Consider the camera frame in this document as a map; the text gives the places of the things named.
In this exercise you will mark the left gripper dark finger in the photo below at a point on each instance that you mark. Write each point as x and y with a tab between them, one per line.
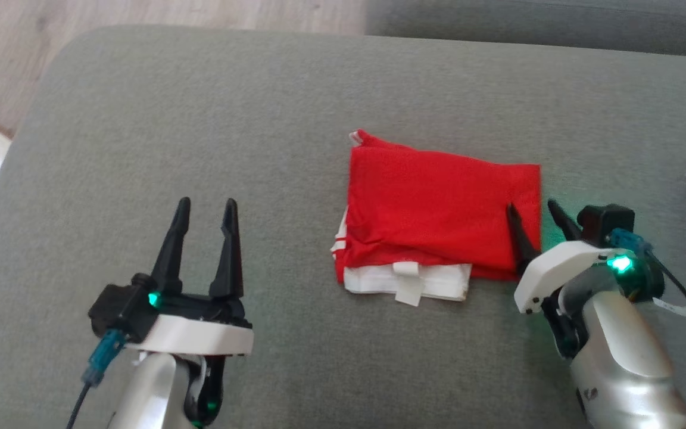
173	256
228	262

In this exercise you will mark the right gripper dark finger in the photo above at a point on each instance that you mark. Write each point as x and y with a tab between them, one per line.
564	226
521	244

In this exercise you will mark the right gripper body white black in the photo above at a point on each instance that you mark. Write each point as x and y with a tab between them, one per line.
557	268

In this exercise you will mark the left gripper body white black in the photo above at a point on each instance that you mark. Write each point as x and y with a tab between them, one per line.
200	333

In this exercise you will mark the red basketball jersey white sleeves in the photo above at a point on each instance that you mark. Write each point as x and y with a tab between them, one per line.
438	208

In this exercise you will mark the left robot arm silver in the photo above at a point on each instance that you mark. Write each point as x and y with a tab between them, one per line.
146	393

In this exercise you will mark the grey sofa seat cushion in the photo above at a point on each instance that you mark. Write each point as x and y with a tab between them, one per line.
259	149

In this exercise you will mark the grey sofa back cushion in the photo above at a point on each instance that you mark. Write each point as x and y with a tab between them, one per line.
557	24

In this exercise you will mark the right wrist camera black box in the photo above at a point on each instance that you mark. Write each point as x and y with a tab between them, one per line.
608	219

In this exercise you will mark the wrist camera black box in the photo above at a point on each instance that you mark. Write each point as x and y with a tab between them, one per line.
119	307
608	219

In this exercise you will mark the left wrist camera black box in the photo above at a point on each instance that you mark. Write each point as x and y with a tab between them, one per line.
119	307

